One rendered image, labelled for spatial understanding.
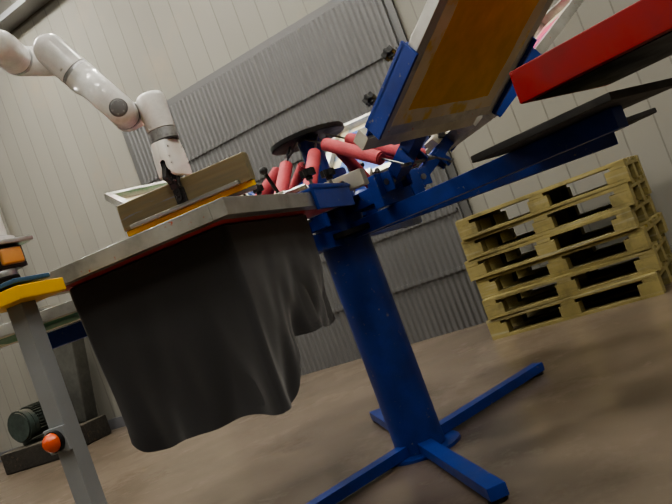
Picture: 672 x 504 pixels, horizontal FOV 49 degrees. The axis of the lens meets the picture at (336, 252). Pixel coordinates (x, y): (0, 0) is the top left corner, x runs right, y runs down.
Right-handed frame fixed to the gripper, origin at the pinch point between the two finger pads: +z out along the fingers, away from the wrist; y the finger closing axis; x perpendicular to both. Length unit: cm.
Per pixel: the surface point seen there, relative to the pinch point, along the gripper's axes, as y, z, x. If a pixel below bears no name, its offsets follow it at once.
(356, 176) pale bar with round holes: -44, 7, 33
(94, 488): 55, 56, -9
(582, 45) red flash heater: -21, 1, 104
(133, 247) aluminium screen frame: 37.7, 13.0, 5.9
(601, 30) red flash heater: -18, 0, 109
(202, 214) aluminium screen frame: 37.7, 12.3, 24.1
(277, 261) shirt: 8.3, 25.2, 22.8
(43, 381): 57, 33, -11
